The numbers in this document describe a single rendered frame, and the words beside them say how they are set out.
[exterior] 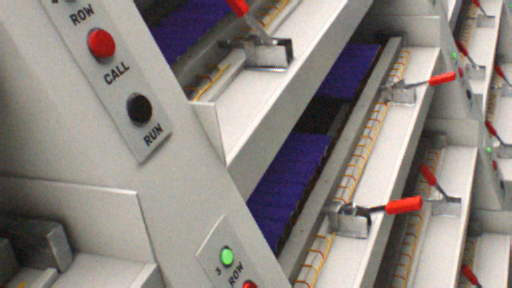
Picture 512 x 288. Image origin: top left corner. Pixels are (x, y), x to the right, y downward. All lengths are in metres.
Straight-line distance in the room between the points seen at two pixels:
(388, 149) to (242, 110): 0.30
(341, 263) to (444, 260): 0.29
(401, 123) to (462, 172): 0.25
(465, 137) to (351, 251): 0.51
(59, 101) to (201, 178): 0.12
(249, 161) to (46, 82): 0.19
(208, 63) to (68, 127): 0.24
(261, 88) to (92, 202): 0.22
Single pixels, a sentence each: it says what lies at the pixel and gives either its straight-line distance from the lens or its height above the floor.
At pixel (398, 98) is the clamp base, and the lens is 0.87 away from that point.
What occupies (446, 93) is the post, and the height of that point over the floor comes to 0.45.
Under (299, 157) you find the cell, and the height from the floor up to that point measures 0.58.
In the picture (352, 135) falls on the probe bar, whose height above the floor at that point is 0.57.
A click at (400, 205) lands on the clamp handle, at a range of 0.62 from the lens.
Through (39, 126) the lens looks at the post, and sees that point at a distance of 0.37.
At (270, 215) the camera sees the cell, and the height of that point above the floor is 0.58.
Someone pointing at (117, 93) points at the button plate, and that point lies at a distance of 0.38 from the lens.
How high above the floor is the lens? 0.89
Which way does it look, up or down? 21 degrees down
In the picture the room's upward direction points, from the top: 25 degrees counter-clockwise
